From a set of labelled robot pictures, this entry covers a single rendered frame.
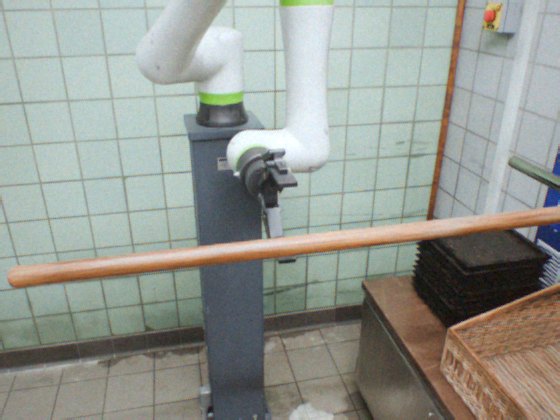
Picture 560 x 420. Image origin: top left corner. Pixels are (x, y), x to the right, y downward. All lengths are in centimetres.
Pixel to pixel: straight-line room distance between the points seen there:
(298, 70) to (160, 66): 34
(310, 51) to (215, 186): 50
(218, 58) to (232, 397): 115
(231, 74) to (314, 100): 32
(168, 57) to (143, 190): 91
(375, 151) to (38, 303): 159
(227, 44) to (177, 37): 20
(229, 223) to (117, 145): 70
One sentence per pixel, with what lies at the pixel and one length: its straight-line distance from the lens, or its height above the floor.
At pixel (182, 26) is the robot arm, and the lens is 108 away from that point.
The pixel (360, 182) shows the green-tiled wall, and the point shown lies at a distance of 213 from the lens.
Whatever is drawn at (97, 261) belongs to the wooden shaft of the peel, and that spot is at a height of 120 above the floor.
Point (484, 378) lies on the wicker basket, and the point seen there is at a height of 71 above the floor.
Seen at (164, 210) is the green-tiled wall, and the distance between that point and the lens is 201.
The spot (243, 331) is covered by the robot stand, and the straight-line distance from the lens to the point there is 160.
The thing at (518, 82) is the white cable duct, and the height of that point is 126.
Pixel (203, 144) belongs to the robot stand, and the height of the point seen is 116.
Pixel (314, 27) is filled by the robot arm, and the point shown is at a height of 147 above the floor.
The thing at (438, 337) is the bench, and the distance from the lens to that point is 156.
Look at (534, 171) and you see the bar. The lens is 122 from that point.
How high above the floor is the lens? 154
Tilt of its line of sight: 25 degrees down
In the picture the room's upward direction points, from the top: straight up
